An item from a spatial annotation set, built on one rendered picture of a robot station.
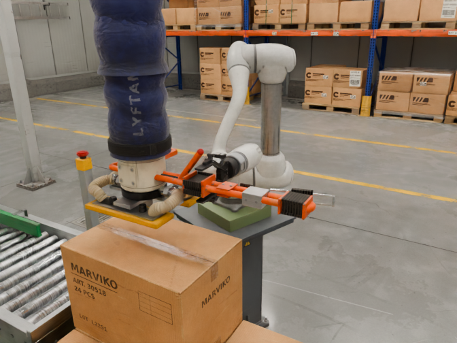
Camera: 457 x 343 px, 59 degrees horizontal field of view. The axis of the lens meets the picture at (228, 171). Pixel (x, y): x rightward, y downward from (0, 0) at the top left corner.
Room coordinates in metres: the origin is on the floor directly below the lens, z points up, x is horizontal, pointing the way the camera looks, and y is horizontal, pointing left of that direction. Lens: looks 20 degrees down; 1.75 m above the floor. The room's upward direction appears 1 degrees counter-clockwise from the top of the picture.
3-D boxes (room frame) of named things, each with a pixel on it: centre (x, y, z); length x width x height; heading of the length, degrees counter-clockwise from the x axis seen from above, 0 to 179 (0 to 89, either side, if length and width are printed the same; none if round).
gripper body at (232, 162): (1.41, 0.01, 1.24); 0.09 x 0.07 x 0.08; 150
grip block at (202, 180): (1.28, 0.10, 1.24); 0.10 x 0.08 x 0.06; 150
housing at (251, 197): (1.17, -0.09, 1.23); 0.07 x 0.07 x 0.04; 60
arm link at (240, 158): (1.48, -0.02, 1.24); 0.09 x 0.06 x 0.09; 60
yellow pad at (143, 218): (1.32, 0.36, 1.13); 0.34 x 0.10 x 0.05; 60
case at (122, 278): (1.40, 0.31, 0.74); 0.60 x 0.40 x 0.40; 58
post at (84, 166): (2.32, 0.87, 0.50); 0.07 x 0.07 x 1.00; 60
